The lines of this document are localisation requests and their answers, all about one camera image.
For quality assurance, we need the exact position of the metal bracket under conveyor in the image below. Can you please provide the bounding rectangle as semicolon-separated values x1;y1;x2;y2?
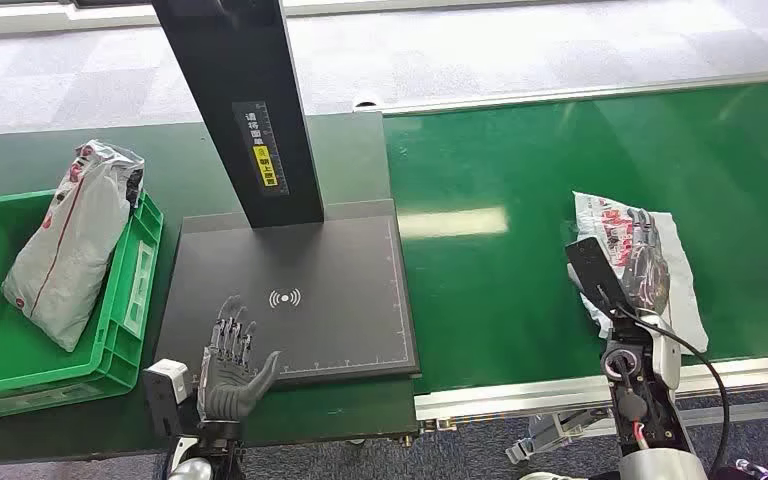
503;406;615;466

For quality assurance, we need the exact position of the grey package with red stripe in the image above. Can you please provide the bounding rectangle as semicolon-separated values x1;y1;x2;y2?
0;139;147;354

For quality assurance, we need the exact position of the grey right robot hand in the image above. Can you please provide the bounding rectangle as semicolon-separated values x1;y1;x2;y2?
612;207;672;317

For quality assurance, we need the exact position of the aluminium conveyor frame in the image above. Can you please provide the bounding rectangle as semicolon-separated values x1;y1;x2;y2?
353;68;768;440

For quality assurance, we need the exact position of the green plastic bin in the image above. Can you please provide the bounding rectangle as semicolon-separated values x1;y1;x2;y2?
0;188;166;425

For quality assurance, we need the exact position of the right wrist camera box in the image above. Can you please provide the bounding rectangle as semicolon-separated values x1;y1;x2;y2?
564;236;638;318

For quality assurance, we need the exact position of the white package with red print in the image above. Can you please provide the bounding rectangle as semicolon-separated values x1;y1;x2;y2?
566;191;711;356

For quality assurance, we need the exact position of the green conveyor belt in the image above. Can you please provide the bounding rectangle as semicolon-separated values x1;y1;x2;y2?
383;78;768;396

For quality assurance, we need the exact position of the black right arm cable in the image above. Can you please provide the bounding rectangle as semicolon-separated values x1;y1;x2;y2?
594;284;732;480

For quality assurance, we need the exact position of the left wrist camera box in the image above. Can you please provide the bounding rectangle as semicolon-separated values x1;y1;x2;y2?
141;358;194;440

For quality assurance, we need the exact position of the dark green table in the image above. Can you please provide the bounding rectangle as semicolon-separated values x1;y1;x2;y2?
0;110;420;469

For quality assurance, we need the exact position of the white baseboard rail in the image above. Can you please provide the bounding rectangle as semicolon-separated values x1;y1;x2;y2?
0;0;630;40

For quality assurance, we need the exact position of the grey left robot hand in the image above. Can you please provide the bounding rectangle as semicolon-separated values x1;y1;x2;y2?
196;294;283;425

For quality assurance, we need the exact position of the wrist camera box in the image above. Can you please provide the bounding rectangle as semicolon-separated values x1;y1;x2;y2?
564;236;638;318
141;358;194;440

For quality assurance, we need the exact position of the black inbound scanner machine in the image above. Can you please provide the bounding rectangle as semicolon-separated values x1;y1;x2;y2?
150;0;422;387

